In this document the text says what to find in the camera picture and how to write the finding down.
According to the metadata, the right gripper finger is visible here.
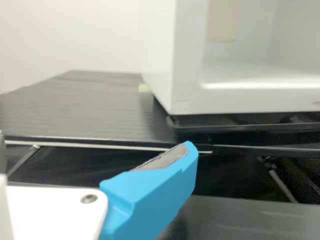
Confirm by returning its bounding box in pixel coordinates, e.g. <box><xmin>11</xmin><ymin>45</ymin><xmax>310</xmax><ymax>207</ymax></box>
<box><xmin>99</xmin><ymin>140</ymin><xmax>200</xmax><ymax>240</ymax></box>

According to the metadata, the white incubator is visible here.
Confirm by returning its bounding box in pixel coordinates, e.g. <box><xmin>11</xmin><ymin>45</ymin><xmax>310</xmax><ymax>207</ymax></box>
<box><xmin>139</xmin><ymin>0</ymin><xmax>320</xmax><ymax>117</ymax></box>

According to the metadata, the black tray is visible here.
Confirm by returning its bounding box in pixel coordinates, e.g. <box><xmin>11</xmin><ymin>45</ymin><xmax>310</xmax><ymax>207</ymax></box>
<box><xmin>165</xmin><ymin>111</ymin><xmax>320</xmax><ymax>137</ymax></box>

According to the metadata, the black platform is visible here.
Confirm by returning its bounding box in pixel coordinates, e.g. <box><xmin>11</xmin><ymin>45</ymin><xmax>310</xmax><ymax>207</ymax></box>
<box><xmin>0</xmin><ymin>70</ymin><xmax>320</xmax><ymax>204</ymax></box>
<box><xmin>174</xmin><ymin>194</ymin><xmax>320</xmax><ymax>240</ymax></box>

